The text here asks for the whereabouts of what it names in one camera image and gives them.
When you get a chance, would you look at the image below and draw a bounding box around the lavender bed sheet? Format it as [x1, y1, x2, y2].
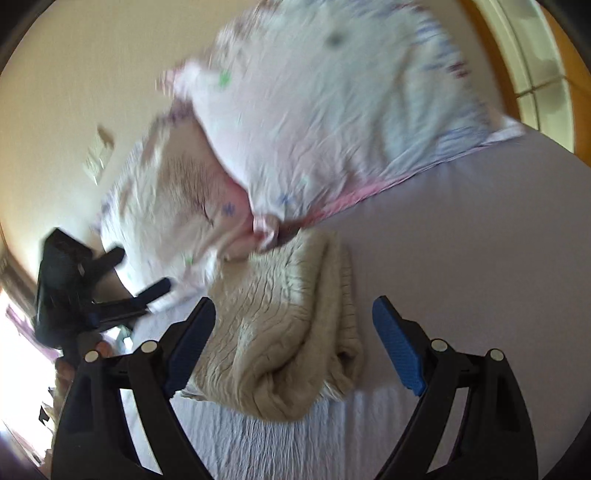
[172, 131, 590, 479]

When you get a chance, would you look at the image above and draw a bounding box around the wooden wardrobe with glass panels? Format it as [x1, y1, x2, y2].
[460, 1, 590, 164]

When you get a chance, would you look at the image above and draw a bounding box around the cream cable-knit sweater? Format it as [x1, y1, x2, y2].
[181, 229, 363, 422]

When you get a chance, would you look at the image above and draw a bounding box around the white wall light switch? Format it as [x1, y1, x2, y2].
[82, 125, 114, 185]

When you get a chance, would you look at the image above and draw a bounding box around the pink floral right pillow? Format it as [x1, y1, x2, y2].
[158, 1, 525, 246]

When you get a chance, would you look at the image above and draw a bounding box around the person's left hand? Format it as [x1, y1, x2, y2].
[55, 340, 115, 384]

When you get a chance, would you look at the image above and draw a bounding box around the pink tree-print left pillow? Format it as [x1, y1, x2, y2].
[98, 101, 259, 311]

